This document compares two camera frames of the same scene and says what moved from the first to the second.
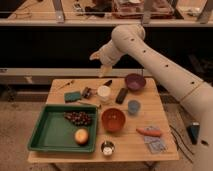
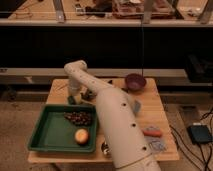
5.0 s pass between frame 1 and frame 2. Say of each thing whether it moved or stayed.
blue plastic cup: stayed
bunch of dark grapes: stayed
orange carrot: stayed
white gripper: moved
